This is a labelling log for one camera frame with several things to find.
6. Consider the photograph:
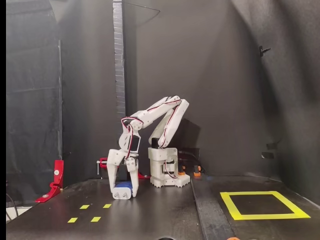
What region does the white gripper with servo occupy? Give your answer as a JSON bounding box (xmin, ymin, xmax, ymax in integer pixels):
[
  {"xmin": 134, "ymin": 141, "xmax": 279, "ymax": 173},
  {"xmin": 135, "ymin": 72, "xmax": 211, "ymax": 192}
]
[{"xmin": 107, "ymin": 149, "xmax": 140, "ymax": 199}]

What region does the blue white charger plug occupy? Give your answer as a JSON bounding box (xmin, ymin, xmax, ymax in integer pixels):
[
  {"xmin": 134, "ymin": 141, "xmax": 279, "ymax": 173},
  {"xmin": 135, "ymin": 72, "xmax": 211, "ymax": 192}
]
[{"xmin": 111, "ymin": 181, "xmax": 134, "ymax": 200}]

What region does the red clamp with silver screw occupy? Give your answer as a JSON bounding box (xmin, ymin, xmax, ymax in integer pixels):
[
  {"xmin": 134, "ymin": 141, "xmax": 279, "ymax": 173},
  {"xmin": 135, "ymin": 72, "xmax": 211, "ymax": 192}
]
[{"xmin": 96, "ymin": 156, "xmax": 111, "ymax": 180}]

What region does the long black flat strip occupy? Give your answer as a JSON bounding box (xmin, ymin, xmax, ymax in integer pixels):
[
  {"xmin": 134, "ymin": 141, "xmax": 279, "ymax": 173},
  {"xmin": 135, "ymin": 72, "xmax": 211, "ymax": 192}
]
[{"xmin": 190, "ymin": 174, "xmax": 236, "ymax": 240}]

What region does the black fabric backdrop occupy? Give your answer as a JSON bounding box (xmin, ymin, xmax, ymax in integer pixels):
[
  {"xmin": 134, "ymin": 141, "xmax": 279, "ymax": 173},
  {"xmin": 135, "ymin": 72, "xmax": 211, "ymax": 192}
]
[{"xmin": 6, "ymin": 0, "xmax": 320, "ymax": 201}]

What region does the yellow tape square outline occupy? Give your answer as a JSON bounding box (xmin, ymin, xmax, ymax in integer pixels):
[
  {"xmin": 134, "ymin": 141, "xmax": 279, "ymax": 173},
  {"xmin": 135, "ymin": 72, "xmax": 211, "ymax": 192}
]
[{"xmin": 219, "ymin": 190, "xmax": 312, "ymax": 221}]

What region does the small black backdrop clip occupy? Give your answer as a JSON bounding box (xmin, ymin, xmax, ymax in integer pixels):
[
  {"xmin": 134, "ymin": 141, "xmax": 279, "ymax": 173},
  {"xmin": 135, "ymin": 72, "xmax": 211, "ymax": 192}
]
[{"xmin": 258, "ymin": 45, "xmax": 272, "ymax": 58}]

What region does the red angled metal bracket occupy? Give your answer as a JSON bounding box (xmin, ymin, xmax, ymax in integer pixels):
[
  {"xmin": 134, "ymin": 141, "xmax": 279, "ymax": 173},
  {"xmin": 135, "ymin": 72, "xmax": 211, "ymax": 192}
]
[{"xmin": 34, "ymin": 159, "xmax": 65, "ymax": 204}]

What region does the thin black cable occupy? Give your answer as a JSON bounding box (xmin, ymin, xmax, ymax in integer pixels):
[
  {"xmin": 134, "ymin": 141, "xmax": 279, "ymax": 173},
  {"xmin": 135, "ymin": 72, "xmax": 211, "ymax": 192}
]
[{"xmin": 6, "ymin": 192, "xmax": 20, "ymax": 223}]

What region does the black taped vertical post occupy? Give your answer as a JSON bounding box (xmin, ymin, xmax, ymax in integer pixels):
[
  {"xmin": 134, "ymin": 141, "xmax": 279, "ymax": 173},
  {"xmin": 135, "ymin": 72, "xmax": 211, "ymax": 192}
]
[{"xmin": 111, "ymin": 0, "xmax": 138, "ymax": 181}]

